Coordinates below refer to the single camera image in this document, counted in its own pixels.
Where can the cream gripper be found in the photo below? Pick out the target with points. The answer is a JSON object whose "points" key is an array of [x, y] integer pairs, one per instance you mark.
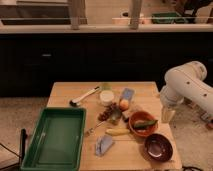
{"points": [[167, 114]]}

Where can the white handled dish brush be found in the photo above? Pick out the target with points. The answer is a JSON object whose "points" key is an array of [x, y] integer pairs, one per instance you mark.
{"points": [[76, 102]]}

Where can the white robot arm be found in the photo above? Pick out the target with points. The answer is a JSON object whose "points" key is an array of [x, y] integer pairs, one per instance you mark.
{"points": [[187, 81]]}

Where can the green plastic tray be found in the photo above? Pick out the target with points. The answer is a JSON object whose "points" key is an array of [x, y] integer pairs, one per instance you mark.
{"points": [[57, 140]]}

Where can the orange bowl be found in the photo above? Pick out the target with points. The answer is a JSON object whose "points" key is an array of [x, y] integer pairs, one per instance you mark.
{"points": [[142, 116]]}

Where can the green pepper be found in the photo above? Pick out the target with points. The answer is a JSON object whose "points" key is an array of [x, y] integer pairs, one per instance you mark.
{"points": [[144, 125]]}

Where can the dark purple bowl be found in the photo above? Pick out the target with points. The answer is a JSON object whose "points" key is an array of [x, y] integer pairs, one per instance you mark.
{"points": [[158, 147]]}

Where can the brown block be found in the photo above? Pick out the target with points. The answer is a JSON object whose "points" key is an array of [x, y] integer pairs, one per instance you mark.
{"points": [[126, 114]]}

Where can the orange fruit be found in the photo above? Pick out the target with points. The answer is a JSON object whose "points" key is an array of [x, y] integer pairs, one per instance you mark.
{"points": [[124, 104]]}

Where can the green small cup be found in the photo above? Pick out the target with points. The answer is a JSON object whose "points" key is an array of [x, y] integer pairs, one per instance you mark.
{"points": [[115, 117]]}

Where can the dark grape bunch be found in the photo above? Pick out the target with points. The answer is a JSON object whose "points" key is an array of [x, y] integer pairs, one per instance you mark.
{"points": [[107, 112]]}

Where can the yellow banana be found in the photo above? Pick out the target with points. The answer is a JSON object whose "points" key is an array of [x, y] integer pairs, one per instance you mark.
{"points": [[117, 132]]}

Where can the white round cup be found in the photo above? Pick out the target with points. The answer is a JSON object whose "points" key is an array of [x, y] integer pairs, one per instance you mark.
{"points": [[106, 97]]}

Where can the light green cup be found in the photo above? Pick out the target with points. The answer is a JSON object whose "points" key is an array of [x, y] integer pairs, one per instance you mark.
{"points": [[105, 86]]}

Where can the green background bin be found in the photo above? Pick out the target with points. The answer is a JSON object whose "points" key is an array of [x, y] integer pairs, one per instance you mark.
{"points": [[168, 18]]}

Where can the black stand pole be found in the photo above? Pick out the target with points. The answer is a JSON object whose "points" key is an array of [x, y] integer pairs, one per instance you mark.
{"points": [[23, 137]]}

